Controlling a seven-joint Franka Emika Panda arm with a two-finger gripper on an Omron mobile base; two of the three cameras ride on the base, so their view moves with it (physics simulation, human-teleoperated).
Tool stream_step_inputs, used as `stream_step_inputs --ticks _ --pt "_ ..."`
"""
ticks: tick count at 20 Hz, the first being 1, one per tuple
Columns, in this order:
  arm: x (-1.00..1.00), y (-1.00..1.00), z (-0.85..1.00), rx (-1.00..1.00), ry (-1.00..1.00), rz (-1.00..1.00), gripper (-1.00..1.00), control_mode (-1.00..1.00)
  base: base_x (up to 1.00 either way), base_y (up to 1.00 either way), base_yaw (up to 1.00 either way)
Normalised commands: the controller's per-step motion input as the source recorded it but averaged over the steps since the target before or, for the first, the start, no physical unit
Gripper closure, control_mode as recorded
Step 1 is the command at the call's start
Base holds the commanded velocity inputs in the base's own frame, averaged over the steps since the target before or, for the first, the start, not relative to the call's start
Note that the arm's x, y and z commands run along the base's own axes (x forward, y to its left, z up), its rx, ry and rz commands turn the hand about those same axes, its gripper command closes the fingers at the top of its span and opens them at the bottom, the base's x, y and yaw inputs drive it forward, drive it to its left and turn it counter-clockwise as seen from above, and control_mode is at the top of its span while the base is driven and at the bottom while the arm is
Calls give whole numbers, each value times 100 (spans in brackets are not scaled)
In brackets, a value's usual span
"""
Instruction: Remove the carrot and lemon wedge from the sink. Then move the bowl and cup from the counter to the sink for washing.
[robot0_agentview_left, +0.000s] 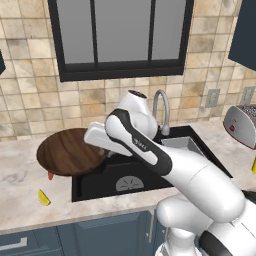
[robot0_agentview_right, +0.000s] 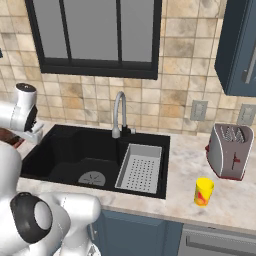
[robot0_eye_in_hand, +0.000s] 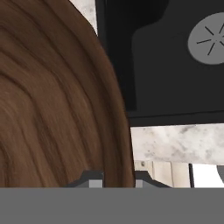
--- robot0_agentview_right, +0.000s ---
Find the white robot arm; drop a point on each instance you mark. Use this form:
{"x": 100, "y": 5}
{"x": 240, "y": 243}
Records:
{"x": 31, "y": 220}

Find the grey wall socket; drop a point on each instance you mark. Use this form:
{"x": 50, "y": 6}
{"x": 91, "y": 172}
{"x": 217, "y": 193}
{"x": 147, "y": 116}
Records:
{"x": 247, "y": 115}
{"x": 199, "y": 110}

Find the dark blue base cupboard door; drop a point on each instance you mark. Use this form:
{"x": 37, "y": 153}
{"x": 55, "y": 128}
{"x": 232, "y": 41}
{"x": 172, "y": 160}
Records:
{"x": 136, "y": 235}

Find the grey perforated sink basket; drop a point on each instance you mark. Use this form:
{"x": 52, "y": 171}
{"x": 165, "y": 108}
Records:
{"x": 140, "y": 170}

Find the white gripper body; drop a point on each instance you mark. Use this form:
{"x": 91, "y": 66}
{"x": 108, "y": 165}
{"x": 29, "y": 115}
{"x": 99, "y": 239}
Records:
{"x": 30, "y": 136}

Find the brown bowl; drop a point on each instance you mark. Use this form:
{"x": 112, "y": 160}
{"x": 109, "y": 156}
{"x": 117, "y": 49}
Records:
{"x": 7, "y": 135}

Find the silver and red toaster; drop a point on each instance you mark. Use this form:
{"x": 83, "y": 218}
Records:
{"x": 228, "y": 156}

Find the silver dishwasher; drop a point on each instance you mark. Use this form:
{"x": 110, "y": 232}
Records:
{"x": 216, "y": 241}

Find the grey round sink drain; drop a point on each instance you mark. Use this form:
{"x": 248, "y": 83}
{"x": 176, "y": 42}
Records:
{"x": 92, "y": 178}

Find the grey curved tap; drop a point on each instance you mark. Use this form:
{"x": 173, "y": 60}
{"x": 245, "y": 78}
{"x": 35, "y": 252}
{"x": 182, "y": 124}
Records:
{"x": 117, "y": 110}

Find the yellow cup with red print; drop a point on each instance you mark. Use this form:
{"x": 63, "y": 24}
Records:
{"x": 203, "y": 191}

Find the black framed window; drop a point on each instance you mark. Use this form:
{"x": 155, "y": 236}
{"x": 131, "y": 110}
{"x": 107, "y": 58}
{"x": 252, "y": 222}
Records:
{"x": 96, "y": 31}

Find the black sink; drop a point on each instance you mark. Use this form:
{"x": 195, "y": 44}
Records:
{"x": 66, "y": 151}

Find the dark blue wall cupboard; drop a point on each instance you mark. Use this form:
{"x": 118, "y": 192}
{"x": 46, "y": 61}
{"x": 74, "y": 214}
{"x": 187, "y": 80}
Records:
{"x": 233, "y": 46}

